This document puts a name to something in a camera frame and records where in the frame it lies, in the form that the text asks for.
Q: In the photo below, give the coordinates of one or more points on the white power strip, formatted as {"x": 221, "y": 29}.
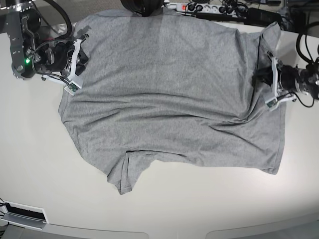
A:
{"x": 191, "y": 8}

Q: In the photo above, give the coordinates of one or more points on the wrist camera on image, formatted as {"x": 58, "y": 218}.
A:
{"x": 271, "y": 103}
{"x": 75, "y": 84}

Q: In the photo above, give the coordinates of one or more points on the grey t-shirt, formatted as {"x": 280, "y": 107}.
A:
{"x": 172, "y": 88}

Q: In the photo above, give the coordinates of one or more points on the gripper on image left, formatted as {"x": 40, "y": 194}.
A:
{"x": 61, "y": 59}

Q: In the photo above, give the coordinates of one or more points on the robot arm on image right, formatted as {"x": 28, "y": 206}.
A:
{"x": 309, "y": 76}

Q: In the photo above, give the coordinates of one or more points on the black power adapter box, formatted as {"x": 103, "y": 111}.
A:
{"x": 262, "y": 18}

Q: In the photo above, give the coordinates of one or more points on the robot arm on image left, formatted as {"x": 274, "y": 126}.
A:
{"x": 22, "y": 24}

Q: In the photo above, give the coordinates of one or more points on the table cable grommet box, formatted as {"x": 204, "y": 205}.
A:
{"x": 22, "y": 215}

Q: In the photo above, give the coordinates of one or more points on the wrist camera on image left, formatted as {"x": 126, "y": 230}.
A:
{"x": 75, "y": 84}

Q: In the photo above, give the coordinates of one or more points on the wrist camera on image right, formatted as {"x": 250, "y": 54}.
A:
{"x": 271, "y": 103}

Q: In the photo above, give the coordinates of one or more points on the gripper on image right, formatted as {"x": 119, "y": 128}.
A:
{"x": 282, "y": 79}

